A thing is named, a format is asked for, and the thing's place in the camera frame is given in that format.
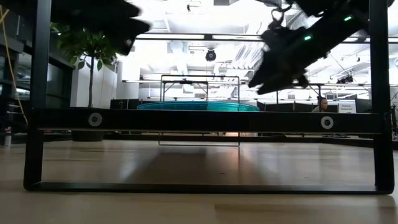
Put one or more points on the dark background monitors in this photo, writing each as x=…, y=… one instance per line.
x=124, y=104

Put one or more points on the wooden tray board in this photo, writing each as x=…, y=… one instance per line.
x=199, y=122

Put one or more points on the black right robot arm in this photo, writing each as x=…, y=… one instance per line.
x=335, y=21

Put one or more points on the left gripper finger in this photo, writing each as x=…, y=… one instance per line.
x=141, y=26
x=124, y=46

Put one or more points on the person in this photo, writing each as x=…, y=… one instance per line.
x=321, y=104

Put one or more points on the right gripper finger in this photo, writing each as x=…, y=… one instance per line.
x=262, y=76
x=280, y=84

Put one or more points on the white bottle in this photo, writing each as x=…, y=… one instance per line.
x=8, y=138

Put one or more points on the black aluminium table frame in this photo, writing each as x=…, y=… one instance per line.
x=311, y=139

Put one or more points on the black hanging ceiling device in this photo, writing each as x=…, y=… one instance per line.
x=211, y=55

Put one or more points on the green leafy plant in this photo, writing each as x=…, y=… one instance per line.
x=84, y=46

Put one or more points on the black-framed background table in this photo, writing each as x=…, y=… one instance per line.
x=185, y=82

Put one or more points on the white sign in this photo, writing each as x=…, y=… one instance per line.
x=347, y=107

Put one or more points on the blue translucent plate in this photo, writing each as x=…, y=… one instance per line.
x=199, y=104
x=174, y=108

